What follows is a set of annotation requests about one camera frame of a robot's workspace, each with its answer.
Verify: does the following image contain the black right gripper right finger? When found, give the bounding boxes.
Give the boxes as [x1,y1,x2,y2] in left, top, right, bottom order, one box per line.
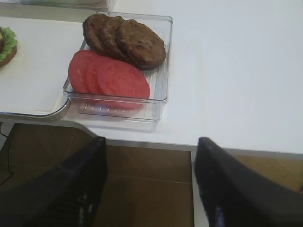
[195,137,303,227]

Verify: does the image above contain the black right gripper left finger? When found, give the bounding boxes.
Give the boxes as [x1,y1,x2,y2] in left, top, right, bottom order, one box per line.
[0,137,107,227]

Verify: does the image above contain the green lettuce leaf on burger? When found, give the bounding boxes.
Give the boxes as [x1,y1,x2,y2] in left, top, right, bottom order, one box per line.
[0,27,18,62]

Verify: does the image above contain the clear lettuce and cheese container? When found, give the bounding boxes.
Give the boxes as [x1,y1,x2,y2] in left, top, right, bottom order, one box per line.
[20,0,111,11]

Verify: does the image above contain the clear patty and tomato container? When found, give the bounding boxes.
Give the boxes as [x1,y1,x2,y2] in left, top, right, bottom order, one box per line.
[63,12,173,121]

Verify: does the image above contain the white serving tray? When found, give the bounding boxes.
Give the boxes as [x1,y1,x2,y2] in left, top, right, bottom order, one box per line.
[0,17,83,115]

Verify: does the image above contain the red tomato slice front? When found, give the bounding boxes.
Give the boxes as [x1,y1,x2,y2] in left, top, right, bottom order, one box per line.
[97,60,151,99]

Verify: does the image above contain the red tomato slice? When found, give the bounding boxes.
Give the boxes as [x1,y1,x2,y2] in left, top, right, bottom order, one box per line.
[85,56,112,94]
[68,50,99,93]
[97,60,151,99]

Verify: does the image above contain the red tomato slice back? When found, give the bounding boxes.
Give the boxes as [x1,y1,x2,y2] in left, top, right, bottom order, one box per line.
[68,50,99,93]

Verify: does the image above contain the red tomato slice middle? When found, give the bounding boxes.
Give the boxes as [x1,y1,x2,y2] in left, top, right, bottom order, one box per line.
[85,56,112,94]

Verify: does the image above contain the bottom burger bun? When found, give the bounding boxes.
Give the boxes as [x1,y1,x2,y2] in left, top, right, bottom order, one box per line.
[0,46,17,68]

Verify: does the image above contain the brown patty front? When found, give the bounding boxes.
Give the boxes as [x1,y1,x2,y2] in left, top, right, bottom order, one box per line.
[116,19,166,70]

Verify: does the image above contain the brown patty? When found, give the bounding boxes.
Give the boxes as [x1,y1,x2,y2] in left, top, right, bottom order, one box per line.
[82,13,110,56]
[116,19,166,70]
[98,16,132,63]

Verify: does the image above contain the brown patty back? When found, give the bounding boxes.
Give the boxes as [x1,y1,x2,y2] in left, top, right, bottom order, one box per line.
[82,13,110,56]

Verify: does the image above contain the brown patty middle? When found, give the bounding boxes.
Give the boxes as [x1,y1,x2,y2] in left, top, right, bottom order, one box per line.
[98,16,132,63]

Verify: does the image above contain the black cable under table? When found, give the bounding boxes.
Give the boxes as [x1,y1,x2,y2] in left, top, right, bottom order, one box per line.
[0,124,15,187]

